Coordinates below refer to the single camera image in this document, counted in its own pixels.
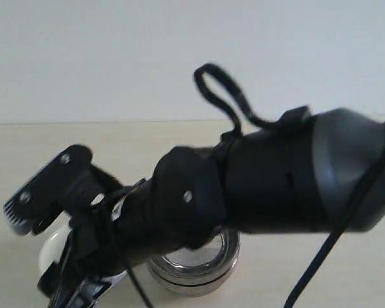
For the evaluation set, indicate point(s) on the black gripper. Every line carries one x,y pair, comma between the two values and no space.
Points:
103,245

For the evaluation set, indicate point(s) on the plain stainless steel bowl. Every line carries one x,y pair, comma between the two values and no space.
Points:
190,286

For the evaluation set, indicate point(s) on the dimpled stainless steel bowl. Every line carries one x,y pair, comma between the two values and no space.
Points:
214,257

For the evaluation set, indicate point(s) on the white ceramic bowl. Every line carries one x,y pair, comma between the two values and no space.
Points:
51,250

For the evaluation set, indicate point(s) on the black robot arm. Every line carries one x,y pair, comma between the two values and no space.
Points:
323,174

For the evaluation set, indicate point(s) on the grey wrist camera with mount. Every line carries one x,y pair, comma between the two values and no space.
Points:
51,189

